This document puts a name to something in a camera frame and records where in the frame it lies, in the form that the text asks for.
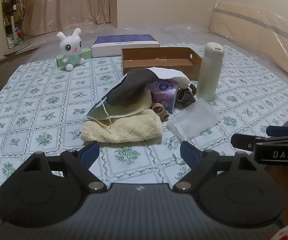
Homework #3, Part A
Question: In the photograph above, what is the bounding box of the cream thermos bottle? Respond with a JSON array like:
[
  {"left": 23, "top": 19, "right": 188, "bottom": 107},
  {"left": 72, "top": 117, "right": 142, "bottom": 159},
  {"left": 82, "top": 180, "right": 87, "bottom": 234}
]
[{"left": 196, "top": 42, "right": 225, "bottom": 102}]

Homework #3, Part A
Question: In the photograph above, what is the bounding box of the purple tissue pack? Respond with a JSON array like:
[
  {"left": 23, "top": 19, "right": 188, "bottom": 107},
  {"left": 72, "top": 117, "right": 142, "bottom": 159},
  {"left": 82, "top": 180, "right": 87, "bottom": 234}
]
[{"left": 148, "top": 79, "right": 180, "bottom": 113}]

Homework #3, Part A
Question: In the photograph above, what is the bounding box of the beige patterned curtain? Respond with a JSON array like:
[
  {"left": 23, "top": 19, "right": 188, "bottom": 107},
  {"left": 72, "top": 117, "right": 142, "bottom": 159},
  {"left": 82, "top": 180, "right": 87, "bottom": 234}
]
[{"left": 22, "top": 0, "right": 118, "bottom": 37}]

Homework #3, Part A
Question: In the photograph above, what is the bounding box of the white paper towel roll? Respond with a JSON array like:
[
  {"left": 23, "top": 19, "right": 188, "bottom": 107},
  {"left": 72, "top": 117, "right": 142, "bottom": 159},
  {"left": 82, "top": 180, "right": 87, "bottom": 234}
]
[{"left": 145, "top": 67, "right": 192, "bottom": 88}]

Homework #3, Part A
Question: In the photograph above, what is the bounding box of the clear plastic bag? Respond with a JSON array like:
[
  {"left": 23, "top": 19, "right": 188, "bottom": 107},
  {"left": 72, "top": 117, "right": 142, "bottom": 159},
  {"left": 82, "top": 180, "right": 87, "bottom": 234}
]
[{"left": 166, "top": 97, "right": 221, "bottom": 142}]

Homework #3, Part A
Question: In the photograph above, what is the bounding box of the plastic-wrapped beige headboard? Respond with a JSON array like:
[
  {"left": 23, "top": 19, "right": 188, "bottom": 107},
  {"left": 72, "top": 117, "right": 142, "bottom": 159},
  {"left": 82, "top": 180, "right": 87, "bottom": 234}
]
[{"left": 209, "top": 1, "right": 288, "bottom": 85}]

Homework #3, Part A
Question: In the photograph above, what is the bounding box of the brown tape roll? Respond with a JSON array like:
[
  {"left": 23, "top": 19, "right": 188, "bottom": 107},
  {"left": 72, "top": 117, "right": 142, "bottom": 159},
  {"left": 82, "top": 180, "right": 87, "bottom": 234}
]
[{"left": 151, "top": 102, "right": 170, "bottom": 122}]

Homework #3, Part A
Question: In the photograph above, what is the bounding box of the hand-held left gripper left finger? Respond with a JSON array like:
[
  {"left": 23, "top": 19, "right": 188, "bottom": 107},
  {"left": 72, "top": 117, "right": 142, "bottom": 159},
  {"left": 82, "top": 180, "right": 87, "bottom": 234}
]
[{"left": 22, "top": 141, "right": 107, "bottom": 193}]

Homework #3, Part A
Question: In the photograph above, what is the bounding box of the light green box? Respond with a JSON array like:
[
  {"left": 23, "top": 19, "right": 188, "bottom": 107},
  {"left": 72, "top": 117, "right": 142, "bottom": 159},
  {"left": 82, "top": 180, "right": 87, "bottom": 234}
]
[{"left": 56, "top": 47, "right": 92, "bottom": 68}]

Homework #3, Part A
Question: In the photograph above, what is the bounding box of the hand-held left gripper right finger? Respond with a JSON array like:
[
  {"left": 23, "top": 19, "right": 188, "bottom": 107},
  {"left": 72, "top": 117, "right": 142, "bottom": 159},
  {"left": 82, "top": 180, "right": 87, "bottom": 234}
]
[{"left": 173, "top": 141, "right": 259, "bottom": 193}]

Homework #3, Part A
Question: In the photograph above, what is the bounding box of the small white plastic piece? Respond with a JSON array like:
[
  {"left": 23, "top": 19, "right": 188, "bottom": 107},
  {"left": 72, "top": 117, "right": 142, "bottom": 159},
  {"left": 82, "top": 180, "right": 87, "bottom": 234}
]
[{"left": 172, "top": 152, "right": 184, "bottom": 165}]

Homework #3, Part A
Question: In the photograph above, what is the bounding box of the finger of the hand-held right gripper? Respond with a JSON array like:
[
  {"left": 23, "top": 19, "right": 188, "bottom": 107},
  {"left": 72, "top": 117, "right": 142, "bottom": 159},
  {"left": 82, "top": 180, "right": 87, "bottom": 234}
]
[
  {"left": 231, "top": 133, "right": 257, "bottom": 153},
  {"left": 266, "top": 125, "right": 288, "bottom": 138}
]

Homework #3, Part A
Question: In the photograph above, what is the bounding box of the floral tablecloth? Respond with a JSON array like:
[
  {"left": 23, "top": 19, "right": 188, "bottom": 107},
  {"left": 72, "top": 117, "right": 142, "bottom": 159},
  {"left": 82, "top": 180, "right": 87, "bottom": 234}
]
[{"left": 0, "top": 42, "right": 288, "bottom": 209}]

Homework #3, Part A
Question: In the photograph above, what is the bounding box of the plastic-covered standing fan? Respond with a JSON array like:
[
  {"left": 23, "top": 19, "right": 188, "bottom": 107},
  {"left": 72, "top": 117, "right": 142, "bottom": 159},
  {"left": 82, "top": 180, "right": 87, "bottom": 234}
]
[{"left": 10, "top": 0, "right": 38, "bottom": 47}]

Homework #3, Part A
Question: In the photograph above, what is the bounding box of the white plush bunny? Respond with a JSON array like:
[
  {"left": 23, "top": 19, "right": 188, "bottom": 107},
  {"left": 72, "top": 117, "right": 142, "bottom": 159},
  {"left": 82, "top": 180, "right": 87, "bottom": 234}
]
[{"left": 56, "top": 28, "right": 86, "bottom": 72}]

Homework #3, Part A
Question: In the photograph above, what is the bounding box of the pale yellow towel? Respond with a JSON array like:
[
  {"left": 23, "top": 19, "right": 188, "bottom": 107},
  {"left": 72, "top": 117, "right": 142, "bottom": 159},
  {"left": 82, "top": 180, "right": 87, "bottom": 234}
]
[{"left": 80, "top": 90, "right": 163, "bottom": 143}]

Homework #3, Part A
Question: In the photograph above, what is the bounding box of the brown patterned scrunchie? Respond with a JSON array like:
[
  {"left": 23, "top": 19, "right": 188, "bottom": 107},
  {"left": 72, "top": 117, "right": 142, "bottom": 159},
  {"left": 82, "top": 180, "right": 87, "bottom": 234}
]
[{"left": 178, "top": 84, "right": 197, "bottom": 109}]

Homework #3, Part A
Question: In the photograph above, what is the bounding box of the plastic-wrapped mattress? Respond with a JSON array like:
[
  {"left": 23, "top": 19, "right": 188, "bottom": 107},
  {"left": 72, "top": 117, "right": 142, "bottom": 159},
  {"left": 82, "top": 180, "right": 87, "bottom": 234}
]
[{"left": 0, "top": 25, "right": 288, "bottom": 80}]

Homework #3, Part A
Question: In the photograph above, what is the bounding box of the blue face mask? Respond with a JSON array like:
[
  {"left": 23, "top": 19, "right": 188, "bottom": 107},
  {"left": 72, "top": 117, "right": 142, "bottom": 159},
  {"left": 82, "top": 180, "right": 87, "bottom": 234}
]
[{"left": 86, "top": 96, "right": 119, "bottom": 128}]

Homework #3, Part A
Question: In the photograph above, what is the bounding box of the brown cardboard box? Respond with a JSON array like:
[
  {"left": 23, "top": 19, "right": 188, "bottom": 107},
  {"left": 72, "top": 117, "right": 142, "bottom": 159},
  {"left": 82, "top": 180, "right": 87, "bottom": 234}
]
[{"left": 121, "top": 47, "right": 202, "bottom": 81}]

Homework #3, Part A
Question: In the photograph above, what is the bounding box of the dark grey cloth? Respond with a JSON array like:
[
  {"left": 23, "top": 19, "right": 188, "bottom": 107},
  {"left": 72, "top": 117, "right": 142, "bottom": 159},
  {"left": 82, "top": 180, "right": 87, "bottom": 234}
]
[{"left": 108, "top": 69, "right": 158, "bottom": 106}]

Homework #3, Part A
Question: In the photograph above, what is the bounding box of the flat cardboard sheet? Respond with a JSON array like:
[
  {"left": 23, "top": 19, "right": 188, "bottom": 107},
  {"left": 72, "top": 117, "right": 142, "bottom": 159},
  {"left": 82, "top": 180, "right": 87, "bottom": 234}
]
[{"left": 4, "top": 42, "right": 40, "bottom": 56}]

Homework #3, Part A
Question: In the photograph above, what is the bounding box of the blue and white flat box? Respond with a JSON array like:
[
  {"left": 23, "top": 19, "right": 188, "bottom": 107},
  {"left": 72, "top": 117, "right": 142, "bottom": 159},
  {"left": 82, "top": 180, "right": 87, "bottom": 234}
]
[{"left": 91, "top": 34, "right": 160, "bottom": 58}]

